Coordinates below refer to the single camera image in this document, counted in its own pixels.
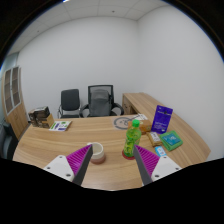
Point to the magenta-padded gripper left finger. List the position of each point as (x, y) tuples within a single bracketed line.
[(61, 166)]

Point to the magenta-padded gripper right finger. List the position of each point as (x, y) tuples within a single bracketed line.
[(163, 166)]

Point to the green drink bottle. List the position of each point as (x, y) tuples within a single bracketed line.
[(132, 140)]

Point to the small light blue packet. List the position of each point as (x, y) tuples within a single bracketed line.
[(160, 151)]

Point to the green packet stack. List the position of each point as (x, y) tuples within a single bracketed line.
[(171, 140)]

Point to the flat round red coaster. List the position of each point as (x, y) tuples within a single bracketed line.
[(126, 157)]

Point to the white ceramic cup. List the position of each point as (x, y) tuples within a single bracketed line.
[(98, 150)]

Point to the white green leaflet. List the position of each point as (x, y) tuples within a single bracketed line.
[(60, 126)]

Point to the brown cardboard box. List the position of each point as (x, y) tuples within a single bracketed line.
[(49, 121)]

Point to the purple standing pouch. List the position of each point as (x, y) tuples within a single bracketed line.
[(162, 119)]

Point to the black box stack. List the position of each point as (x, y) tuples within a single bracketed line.
[(37, 115)]

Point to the dark armchair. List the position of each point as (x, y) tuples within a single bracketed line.
[(6, 143)]

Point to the black office chair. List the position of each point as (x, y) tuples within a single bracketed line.
[(70, 101)]

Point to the wooden side desk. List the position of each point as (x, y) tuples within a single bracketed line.
[(140, 101)]

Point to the wooden shelf cabinet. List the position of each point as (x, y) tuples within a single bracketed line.
[(15, 113)]

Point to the grey mesh office chair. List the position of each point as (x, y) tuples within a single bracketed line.
[(100, 101)]

